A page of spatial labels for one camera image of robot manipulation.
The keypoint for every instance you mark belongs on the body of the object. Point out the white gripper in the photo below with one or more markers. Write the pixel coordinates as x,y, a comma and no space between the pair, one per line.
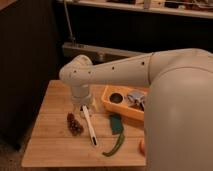
80,95

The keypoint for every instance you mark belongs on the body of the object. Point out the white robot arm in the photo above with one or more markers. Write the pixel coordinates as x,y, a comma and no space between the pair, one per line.
178,120

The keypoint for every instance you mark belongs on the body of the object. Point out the yellow plastic tray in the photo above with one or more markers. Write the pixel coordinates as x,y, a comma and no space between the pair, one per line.
122,107

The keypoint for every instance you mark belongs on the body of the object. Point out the silver object in tray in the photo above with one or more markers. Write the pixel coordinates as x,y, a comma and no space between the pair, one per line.
136,98

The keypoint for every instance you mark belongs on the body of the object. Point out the dark grape bunch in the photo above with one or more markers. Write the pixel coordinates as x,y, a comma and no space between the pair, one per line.
73,125

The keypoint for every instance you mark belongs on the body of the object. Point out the grey low shelf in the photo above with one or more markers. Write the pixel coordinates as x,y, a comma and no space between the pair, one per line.
96,53

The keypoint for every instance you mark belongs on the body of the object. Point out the metal pole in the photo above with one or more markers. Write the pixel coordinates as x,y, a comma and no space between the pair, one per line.
72,37

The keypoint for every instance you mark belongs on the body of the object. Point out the green chili pepper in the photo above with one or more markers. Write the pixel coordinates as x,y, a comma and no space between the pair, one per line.
116,147

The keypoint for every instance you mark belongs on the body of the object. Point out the orange fruit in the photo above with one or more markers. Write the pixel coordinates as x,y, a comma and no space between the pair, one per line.
142,147

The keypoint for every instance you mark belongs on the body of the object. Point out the upper wooden shelf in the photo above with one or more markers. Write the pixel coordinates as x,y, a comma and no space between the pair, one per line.
140,8

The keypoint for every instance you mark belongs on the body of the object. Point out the white handled brush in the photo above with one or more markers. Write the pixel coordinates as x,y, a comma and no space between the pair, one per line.
89,124

